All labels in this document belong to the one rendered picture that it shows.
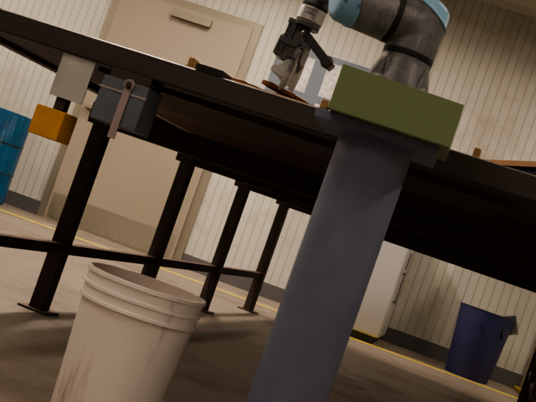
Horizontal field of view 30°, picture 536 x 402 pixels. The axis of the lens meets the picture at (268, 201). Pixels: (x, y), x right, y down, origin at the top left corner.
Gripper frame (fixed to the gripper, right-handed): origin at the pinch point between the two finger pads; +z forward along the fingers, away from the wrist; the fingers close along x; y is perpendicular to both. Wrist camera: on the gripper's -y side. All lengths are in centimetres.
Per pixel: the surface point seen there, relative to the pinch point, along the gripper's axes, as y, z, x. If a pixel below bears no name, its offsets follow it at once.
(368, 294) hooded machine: -5, 59, -481
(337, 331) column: -44, 49, 52
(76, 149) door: 280, 51, -543
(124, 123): 30.8, 25.9, 22.9
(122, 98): 33.7, 20.2, 23.4
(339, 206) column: -34, 25, 55
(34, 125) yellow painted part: 54, 36, 21
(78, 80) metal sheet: 49, 20, 19
